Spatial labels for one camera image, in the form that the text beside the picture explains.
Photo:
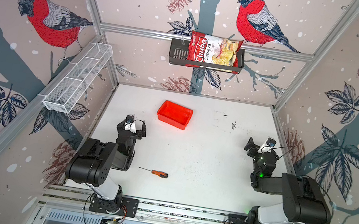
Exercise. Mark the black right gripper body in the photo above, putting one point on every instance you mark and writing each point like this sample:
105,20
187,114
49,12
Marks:
253,147

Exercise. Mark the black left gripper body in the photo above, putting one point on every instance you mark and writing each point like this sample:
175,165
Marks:
131,130

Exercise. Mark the orange handled screwdriver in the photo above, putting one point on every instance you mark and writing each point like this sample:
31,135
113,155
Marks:
157,173

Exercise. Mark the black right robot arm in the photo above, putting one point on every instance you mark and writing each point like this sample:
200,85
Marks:
302,199

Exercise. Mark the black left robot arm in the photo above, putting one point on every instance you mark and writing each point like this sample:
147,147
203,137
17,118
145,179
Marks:
92,163

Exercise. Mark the red plastic bin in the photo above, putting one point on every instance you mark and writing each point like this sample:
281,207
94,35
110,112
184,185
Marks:
174,114

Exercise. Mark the red cassava chips bag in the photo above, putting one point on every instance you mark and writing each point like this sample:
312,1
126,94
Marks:
224,49

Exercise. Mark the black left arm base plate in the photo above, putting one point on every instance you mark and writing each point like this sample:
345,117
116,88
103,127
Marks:
124,207

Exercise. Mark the white wire mesh shelf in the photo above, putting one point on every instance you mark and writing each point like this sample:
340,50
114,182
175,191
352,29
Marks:
72,87

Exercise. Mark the aluminium frame rail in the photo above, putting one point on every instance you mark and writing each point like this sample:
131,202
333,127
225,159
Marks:
149,211

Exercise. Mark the black wall basket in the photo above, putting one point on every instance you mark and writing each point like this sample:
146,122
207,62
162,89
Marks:
181,55

